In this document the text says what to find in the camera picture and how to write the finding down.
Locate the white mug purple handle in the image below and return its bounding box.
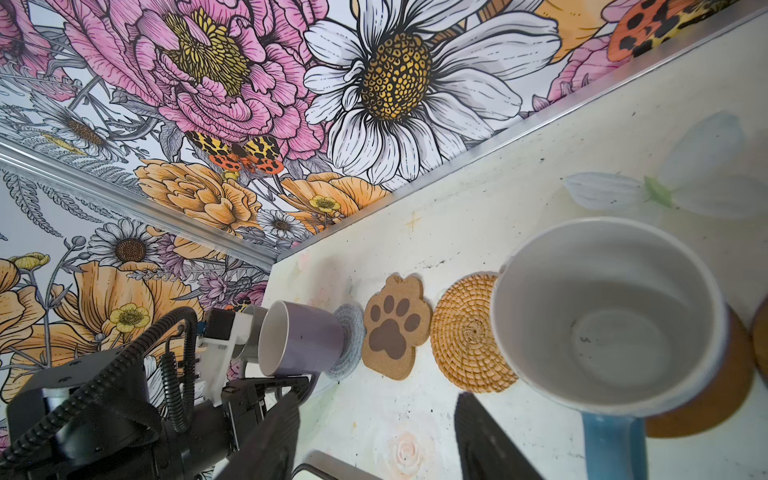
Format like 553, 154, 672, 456
258, 301, 344, 401

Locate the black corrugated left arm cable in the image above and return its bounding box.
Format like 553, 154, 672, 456
0, 306, 200, 469

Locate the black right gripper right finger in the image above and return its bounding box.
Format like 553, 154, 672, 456
454, 392, 543, 480

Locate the plain brown wooden round coaster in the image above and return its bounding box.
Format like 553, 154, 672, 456
751, 298, 768, 383

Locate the aluminium frame corner post left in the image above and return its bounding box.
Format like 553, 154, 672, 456
1, 138, 278, 270

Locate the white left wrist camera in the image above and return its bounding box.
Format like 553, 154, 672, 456
196, 305, 257, 406

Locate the light blue mug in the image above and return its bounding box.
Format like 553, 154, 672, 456
490, 217, 729, 479

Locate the woven rattan round coaster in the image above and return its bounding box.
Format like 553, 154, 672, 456
430, 273, 518, 393

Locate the grey mug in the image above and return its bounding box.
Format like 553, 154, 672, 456
232, 305, 268, 363

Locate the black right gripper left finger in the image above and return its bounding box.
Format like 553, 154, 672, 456
216, 393, 300, 480

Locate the scratched brown wooden round coaster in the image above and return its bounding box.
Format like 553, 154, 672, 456
645, 307, 756, 439

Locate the cork paw print coaster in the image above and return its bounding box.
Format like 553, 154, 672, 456
362, 274, 432, 381

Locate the white strawberry serving tray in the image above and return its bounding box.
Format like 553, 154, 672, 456
291, 450, 380, 480

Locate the grey woven round coaster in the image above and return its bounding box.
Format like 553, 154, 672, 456
325, 304, 366, 381

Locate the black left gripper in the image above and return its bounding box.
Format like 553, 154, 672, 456
5, 363, 309, 479

